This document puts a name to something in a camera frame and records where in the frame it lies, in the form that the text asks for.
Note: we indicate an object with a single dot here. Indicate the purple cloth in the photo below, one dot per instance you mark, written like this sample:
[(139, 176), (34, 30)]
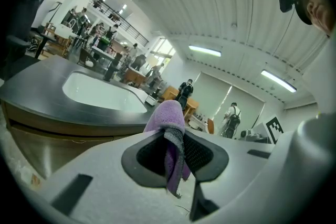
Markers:
[(168, 115)]

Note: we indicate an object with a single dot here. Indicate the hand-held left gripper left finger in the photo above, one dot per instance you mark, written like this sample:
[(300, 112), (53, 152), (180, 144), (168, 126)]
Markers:
[(105, 178)]

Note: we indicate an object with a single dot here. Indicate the black office chair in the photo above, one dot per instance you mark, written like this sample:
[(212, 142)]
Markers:
[(23, 21)]

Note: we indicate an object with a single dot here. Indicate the white rectangular sink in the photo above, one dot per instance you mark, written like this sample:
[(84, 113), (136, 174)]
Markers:
[(65, 30)]

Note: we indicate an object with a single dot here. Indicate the wooden shelf rack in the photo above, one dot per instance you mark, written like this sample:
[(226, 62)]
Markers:
[(60, 44)]

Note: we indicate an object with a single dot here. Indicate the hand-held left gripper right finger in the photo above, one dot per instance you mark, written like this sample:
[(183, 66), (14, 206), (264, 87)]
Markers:
[(244, 170)]

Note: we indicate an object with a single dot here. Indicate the grey window blinds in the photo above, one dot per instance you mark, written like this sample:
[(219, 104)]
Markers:
[(210, 91)]

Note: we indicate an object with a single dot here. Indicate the dark chair with white cushion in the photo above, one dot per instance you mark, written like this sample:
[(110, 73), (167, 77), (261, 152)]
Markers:
[(84, 56)]

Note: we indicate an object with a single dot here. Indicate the black balcony railing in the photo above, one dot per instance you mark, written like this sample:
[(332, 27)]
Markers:
[(136, 34)]

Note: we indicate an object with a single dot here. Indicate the white sink basin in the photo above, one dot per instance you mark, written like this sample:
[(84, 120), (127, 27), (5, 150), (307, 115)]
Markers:
[(99, 91)]

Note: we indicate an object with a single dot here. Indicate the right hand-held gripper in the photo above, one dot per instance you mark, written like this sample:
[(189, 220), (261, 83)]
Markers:
[(274, 128)]

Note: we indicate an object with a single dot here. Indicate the wooden cabinet with white top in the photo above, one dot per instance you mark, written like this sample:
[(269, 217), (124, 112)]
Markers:
[(134, 76)]

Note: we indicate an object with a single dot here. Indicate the grey table with white top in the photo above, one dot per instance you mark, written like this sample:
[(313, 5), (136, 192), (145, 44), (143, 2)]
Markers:
[(101, 51)]

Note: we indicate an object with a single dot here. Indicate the light wooden desk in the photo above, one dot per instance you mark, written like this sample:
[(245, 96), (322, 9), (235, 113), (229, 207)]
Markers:
[(170, 93)]

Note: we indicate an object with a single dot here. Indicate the person's head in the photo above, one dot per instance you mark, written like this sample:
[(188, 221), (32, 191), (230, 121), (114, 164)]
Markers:
[(319, 13)]

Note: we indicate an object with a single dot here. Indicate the long ceiling light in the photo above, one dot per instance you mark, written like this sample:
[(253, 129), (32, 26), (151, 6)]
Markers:
[(204, 50), (278, 80)]

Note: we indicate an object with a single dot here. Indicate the dark wooden sink cabinet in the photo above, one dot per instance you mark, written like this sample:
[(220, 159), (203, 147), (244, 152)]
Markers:
[(39, 86)]

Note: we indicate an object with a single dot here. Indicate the person's torso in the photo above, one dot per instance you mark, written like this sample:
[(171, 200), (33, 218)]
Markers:
[(323, 73)]

